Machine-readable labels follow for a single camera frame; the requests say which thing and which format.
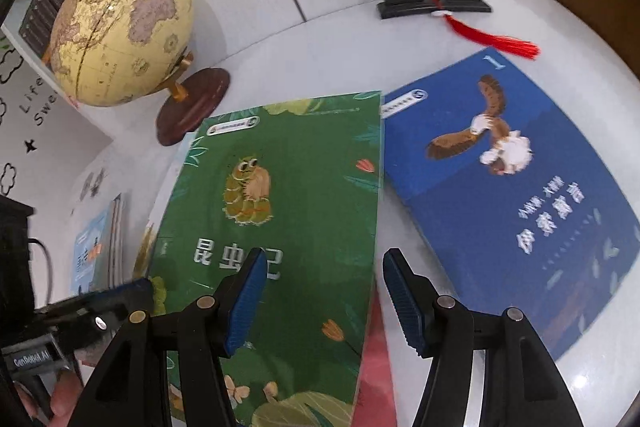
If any black cable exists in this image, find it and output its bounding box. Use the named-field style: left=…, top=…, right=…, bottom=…
left=27, top=237, right=53, bottom=308

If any person's left hand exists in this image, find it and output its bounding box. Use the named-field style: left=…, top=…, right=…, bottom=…
left=15, top=354, right=96, bottom=423

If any red tassel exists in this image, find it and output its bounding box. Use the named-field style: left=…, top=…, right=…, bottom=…
left=431, top=0, right=542, bottom=62

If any red cover book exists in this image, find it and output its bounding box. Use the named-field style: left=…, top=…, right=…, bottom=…
left=352, top=287, right=418, bottom=427

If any row of dark hardcover books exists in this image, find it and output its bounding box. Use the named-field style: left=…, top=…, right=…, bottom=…
left=19, top=0, right=91, bottom=60

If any yellow desk globe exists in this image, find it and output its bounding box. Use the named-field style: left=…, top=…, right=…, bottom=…
left=49, top=0, right=232, bottom=146

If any blue eagle cover book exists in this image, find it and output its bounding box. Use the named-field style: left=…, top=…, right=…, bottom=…
left=381, top=47, right=640, bottom=360

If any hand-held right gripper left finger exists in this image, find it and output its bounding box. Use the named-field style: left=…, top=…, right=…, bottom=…
left=67, top=248, right=271, bottom=427

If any light blue cover book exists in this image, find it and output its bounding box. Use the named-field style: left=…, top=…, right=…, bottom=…
left=72, top=193, right=123, bottom=295

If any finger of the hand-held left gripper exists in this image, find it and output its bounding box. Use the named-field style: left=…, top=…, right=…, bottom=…
left=35, top=277, right=156, bottom=352

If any green caterpillar cover book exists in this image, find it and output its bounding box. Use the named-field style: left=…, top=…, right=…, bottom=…
left=147, top=91, right=385, bottom=427

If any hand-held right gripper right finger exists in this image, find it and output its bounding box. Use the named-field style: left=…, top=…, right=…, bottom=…
left=382, top=248, right=576, bottom=427

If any yellow floral cover book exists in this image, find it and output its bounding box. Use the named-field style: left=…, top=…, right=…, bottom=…
left=132, top=222, right=161, bottom=288

